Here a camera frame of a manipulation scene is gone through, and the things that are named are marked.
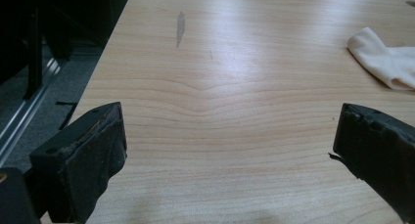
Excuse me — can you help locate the white cloth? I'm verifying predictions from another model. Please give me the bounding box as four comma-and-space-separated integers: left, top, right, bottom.
346, 26, 415, 91

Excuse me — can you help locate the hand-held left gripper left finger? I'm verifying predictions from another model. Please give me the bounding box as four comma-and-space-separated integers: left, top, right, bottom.
28, 101, 128, 224

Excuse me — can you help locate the black stand post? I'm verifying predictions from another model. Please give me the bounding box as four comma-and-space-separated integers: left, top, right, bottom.
23, 5, 44, 101

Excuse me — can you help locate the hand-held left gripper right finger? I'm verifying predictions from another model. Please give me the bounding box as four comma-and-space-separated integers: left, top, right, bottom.
328, 102, 415, 224

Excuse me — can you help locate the aluminium frame rail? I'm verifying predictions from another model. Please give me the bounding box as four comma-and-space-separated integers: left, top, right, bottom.
0, 57, 65, 168

